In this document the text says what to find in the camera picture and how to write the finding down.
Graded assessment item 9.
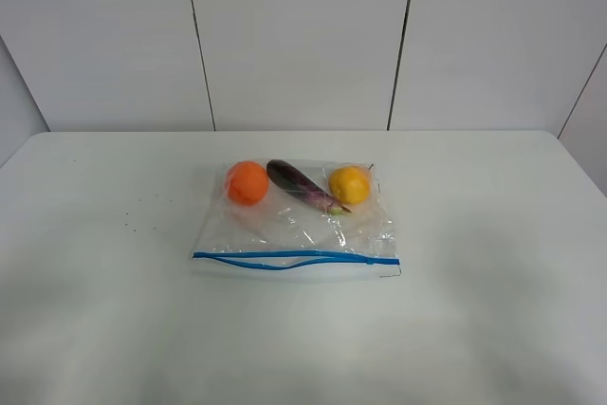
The orange fruit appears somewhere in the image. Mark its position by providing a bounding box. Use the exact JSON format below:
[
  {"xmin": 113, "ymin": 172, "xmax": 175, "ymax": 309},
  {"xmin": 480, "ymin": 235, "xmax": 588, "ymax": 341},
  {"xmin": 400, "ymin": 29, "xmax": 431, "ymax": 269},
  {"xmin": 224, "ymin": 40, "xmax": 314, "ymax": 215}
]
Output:
[{"xmin": 225, "ymin": 161, "xmax": 269, "ymax": 206}]

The clear plastic zipper bag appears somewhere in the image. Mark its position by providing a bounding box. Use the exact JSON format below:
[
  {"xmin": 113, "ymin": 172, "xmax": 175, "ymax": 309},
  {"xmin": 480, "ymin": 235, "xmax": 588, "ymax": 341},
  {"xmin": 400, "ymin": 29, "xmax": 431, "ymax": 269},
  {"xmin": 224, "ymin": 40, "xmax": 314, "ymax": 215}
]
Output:
[{"xmin": 190, "ymin": 159, "xmax": 402, "ymax": 282}]

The purple eggplant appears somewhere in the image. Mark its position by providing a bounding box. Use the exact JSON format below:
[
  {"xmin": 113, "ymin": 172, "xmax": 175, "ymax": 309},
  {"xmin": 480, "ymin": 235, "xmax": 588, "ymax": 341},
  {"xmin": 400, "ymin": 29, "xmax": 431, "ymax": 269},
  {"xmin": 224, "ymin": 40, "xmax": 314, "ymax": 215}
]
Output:
[{"xmin": 266, "ymin": 159, "xmax": 351, "ymax": 215}]

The yellow lemon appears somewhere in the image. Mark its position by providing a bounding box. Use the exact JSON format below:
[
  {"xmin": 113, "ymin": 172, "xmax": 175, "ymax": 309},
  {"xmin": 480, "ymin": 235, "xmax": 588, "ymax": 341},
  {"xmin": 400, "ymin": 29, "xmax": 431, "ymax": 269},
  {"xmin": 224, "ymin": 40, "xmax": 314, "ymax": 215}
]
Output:
[{"xmin": 328, "ymin": 166, "xmax": 371, "ymax": 205}]

